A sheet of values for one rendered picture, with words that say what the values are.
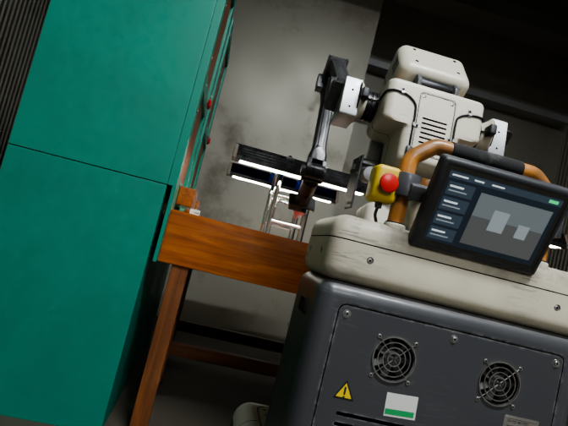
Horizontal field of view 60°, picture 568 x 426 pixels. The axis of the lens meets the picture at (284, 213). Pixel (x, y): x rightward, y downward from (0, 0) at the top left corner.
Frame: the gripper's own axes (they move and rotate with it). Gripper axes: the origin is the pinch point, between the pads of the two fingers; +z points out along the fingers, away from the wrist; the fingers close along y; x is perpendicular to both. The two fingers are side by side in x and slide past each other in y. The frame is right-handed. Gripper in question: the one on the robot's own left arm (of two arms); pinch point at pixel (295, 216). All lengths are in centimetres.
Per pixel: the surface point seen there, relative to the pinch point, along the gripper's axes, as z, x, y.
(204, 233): -2.5, 21.3, 32.4
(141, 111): -28, -3, 63
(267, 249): -2.2, 21.7, 9.8
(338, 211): 175, -198, -84
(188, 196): -1.2, 4.4, 41.8
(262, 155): -3.8, -26.8, 17.1
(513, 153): 105, -270, -246
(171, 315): 18, 43, 37
